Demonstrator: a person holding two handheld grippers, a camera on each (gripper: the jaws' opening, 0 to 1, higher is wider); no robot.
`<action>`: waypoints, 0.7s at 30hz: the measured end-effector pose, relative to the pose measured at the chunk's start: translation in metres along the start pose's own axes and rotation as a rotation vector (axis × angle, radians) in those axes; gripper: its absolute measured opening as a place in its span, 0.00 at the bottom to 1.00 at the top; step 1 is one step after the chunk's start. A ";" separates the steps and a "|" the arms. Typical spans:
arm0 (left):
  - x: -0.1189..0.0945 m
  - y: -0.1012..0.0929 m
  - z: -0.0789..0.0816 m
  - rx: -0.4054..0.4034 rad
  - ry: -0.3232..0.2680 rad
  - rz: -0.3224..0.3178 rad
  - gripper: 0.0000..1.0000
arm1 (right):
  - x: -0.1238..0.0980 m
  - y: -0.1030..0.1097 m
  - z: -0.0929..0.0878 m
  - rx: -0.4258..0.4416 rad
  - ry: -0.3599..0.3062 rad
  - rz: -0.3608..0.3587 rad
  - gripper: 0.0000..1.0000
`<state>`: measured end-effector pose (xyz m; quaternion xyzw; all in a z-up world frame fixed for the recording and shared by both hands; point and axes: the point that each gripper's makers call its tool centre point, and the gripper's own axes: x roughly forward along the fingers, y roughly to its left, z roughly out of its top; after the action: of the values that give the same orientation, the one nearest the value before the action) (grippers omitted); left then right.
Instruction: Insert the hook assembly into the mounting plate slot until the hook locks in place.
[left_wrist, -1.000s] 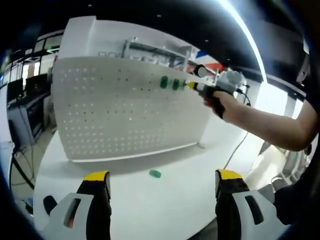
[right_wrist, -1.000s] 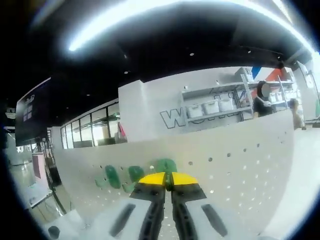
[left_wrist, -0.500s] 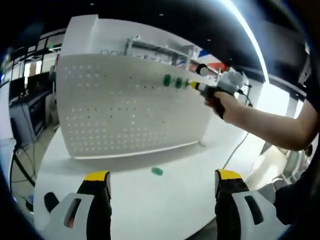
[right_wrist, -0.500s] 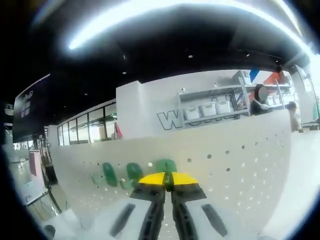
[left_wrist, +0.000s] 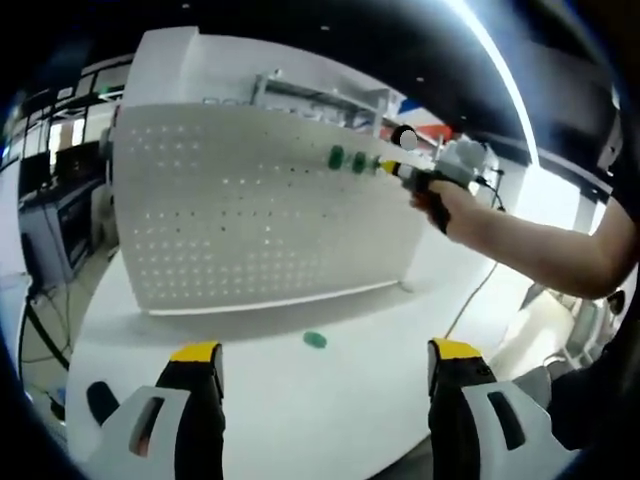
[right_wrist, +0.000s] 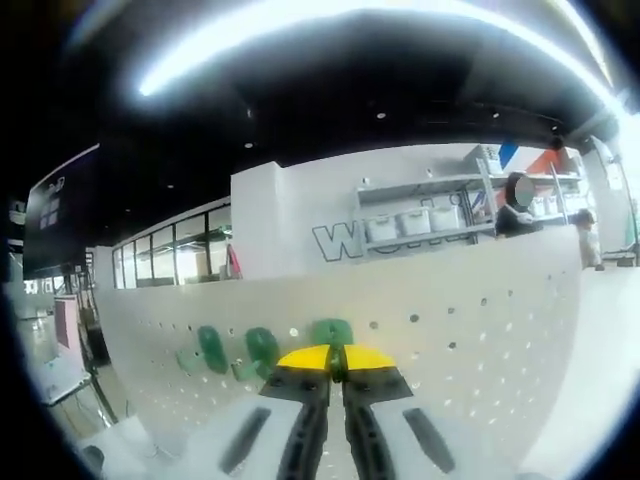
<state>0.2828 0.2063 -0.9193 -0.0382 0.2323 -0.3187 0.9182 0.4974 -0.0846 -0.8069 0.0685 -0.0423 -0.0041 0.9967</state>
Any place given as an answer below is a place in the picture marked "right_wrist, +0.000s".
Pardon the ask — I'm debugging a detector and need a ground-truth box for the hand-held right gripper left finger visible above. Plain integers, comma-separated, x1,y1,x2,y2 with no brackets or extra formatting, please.
184,343,333,480

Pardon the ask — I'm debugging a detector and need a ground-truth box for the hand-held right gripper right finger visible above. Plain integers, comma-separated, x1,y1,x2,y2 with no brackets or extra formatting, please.
333,343,507,480

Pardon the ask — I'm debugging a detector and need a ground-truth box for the green hook assembly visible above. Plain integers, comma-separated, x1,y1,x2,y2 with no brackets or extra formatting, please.
311,317,355,352
173,323,227,375
228,326,280,382

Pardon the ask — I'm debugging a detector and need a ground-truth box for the white perforated mounting plate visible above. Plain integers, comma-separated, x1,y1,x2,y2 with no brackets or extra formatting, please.
96,226,585,480

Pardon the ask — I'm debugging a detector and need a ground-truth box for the red object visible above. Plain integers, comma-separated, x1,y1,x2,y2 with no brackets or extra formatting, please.
224,243,245,280

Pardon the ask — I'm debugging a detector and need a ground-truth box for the white storage bin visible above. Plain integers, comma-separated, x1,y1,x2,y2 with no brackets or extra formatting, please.
366,211,399,245
397,208,433,238
430,203,464,233

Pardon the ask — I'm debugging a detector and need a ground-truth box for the pink display panel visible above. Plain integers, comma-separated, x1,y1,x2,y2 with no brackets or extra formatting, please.
52,293,82,352

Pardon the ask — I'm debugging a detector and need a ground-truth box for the grey metal shelving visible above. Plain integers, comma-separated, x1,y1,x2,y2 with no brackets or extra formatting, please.
353,143,587,252

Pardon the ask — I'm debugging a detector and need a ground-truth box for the large black hanging screen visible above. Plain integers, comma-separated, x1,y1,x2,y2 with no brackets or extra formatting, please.
21,142,102,280

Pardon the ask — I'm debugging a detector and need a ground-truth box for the ceiling light strip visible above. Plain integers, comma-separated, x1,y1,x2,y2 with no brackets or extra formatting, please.
136,0,617,100

